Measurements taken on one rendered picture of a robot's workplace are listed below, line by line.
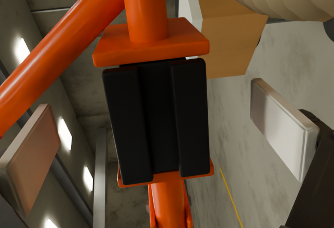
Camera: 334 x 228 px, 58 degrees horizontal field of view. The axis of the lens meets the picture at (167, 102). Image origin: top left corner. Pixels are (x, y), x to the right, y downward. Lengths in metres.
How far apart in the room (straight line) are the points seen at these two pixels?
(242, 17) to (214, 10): 0.15
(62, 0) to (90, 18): 10.43
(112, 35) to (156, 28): 0.04
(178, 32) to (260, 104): 0.07
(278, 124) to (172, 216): 0.10
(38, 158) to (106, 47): 0.07
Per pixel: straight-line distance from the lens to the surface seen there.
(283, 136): 0.17
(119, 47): 0.16
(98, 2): 0.18
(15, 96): 0.20
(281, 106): 0.17
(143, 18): 0.16
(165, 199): 0.21
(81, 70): 12.33
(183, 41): 0.15
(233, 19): 1.62
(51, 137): 0.20
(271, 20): 2.02
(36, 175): 0.17
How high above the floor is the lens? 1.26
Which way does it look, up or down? 3 degrees down
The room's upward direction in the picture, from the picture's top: 97 degrees counter-clockwise
